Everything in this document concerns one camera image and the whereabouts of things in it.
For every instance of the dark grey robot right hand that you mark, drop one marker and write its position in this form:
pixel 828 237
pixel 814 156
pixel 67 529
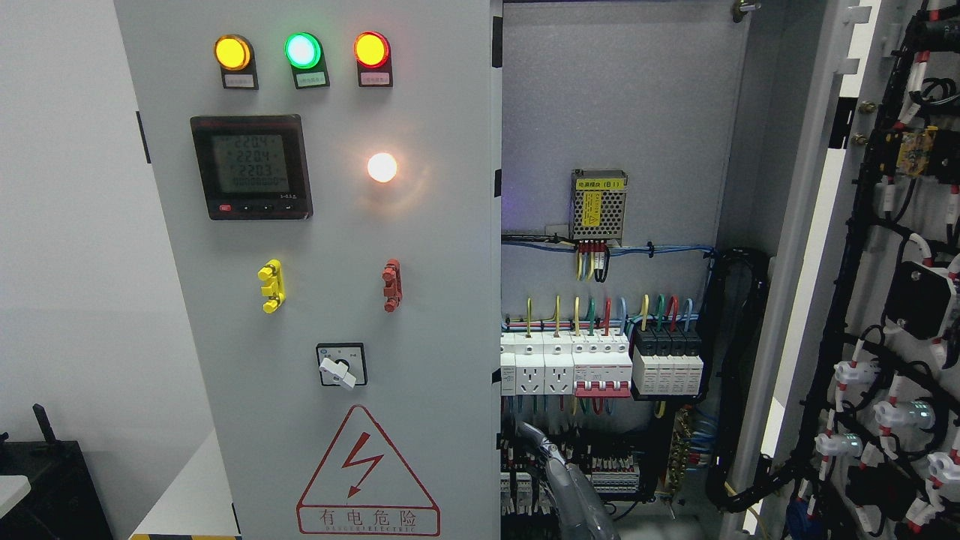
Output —
pixel 581 512

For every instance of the grey cabinet door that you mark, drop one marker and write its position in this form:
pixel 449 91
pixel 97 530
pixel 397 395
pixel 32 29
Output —
pixel 850 426
pixel 430 363

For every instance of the lower relay terminal row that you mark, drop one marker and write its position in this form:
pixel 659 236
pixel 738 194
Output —
pixel 613 474

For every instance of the brass ground terminal bar right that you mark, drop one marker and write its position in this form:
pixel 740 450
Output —
pixel 679 451

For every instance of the white socket and breaker row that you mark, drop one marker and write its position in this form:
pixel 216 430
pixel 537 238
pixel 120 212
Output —
pixel 583 365

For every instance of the black white surge protector block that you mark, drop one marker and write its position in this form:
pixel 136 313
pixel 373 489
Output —
pixel 666 363

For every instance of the red electric hazard warning sticker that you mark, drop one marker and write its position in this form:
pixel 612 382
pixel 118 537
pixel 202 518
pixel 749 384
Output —
pixel 364 487

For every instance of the metal mesh power supply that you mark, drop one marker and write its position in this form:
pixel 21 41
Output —
pixel 598 203

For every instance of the white glowing indicator lamp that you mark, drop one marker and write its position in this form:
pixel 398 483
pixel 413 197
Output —
pixel 382 167

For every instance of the black digital power meter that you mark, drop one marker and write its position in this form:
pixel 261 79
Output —
pixel 253 167

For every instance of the black box at left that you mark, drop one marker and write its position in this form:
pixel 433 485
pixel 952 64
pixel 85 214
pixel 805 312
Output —
pixel 62 502

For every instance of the yellow indicator lamp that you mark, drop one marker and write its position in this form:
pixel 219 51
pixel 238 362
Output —
pixel 236 59

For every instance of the red terminal post block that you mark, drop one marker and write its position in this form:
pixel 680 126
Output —
pixel 392 289

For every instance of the yellow terminal post block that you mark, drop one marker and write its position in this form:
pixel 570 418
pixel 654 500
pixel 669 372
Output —
pixel 271 276

